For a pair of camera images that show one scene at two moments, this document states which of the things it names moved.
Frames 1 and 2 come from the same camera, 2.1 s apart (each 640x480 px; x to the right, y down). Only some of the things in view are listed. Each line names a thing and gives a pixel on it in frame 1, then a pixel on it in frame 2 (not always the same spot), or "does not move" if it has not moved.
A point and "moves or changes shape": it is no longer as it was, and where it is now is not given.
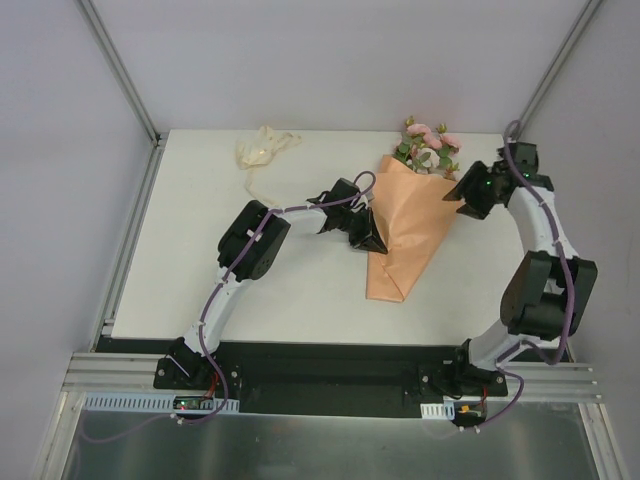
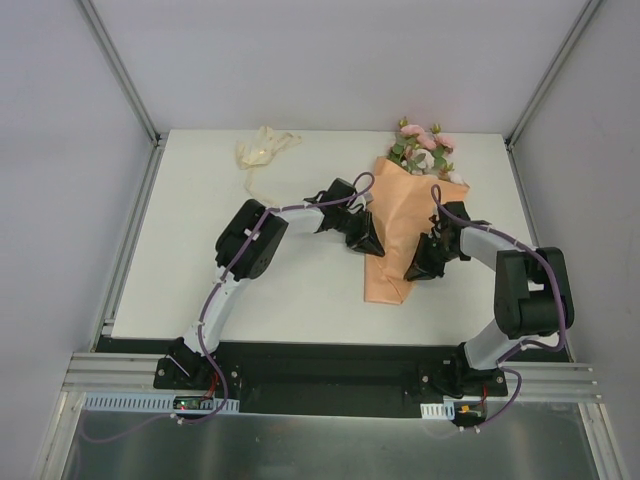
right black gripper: (477, 189) to (430, 254)
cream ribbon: (259, 149) does not move
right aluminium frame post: (525, 116) does not move
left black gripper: (360, 229) does not move
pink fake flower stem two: (418, 135) moves or changes shape
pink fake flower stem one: (450, 147) moves or changes shape
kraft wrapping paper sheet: (411, 216) does not move
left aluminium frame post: (114, 60) does not move
